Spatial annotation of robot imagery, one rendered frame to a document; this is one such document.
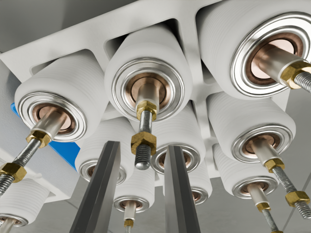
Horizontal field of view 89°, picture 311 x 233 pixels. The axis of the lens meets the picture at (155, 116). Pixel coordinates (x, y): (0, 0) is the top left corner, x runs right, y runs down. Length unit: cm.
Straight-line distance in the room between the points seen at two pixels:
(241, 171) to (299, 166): 62
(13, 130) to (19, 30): 23
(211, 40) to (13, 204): 52
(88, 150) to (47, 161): 28
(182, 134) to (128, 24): 15
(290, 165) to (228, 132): 67
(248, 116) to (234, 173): 13
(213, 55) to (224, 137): 11
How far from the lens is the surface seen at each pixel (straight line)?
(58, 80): 20
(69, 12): 44
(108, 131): 28
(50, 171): 53
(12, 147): 48
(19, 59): 30
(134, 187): 34
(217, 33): 19
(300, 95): 62
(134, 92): 17
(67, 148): 54
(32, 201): 54
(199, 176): 32
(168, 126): 23
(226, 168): 34
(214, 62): 18
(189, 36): 23
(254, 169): 32
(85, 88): 21
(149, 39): 17
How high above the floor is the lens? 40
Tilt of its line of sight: 52 degrees down
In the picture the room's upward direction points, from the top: 180 degrees counter-clockwise
